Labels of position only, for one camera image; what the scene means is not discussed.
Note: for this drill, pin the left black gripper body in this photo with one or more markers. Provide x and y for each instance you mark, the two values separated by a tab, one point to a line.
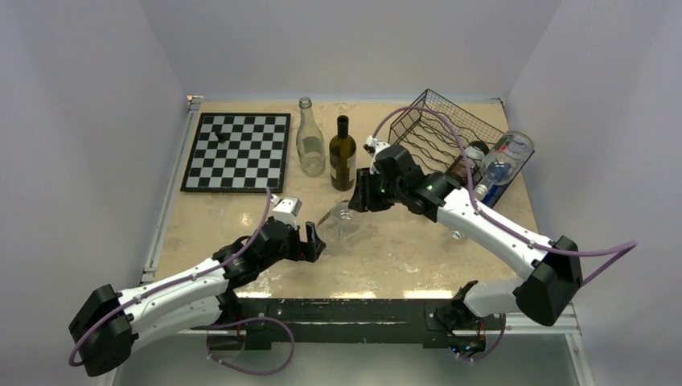
293	248

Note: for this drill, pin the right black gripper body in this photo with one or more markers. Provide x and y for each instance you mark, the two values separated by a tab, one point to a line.
388	194

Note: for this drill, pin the round clear bottle silver cap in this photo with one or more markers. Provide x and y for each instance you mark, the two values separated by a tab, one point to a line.
341	229

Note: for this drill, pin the tall clear glass bottle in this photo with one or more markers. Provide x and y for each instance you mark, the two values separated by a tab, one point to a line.
309	141

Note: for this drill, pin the dark green labelled wine bottle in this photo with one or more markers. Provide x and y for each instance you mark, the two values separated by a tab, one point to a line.
467	164

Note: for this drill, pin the blue square glass bottle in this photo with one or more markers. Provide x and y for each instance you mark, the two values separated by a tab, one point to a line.
490	178

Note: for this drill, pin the small clear bottle silver cap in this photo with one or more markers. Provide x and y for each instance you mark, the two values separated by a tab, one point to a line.
515	147

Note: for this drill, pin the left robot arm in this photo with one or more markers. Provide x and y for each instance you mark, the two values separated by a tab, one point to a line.
111	324

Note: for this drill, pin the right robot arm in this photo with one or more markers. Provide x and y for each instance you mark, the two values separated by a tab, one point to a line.
545	282

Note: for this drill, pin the black white chessboard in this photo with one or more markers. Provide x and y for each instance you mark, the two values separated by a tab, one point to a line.
252	160

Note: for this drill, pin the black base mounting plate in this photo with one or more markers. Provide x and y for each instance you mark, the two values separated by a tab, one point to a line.
430	323

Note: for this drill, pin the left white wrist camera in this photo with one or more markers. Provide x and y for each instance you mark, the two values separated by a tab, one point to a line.
286	210

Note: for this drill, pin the black wire wine rack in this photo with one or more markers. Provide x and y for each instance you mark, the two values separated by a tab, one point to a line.
436	131

